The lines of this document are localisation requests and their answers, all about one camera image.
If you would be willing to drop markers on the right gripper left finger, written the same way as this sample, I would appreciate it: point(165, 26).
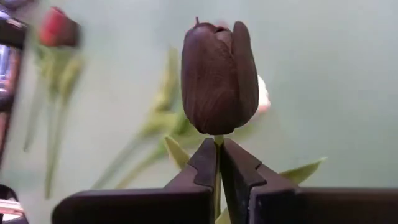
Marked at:
point(140, 208)

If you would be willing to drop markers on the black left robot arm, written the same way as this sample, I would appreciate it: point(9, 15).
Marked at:
point(9, 34)

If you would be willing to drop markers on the black artificial tulip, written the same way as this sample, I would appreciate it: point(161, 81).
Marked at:
point(217, 81)

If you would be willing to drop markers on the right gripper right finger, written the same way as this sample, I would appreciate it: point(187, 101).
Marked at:
point(295, 208)

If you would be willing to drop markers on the white artificial tulip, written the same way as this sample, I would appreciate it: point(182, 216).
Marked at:
point(263, 96)

